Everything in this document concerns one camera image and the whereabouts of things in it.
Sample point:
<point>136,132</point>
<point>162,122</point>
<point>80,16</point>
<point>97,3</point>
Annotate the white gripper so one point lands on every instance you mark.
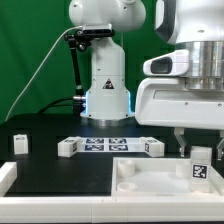
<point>163,100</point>

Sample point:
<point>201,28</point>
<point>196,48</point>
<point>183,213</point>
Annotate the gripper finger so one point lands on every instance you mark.
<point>220,146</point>

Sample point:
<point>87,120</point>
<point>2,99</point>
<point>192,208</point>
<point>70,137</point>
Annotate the white square table top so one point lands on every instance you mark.
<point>144,177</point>

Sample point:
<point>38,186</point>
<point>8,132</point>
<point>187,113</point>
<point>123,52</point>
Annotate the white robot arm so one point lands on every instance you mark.
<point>193,25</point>

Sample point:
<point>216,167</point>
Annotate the printed marker tag sheet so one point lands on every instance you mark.
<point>111,145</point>

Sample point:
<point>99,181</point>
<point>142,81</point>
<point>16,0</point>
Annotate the black depth camera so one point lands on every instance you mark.
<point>98,30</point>

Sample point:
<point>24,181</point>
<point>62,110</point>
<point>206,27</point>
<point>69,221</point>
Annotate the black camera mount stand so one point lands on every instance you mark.
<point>77,42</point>

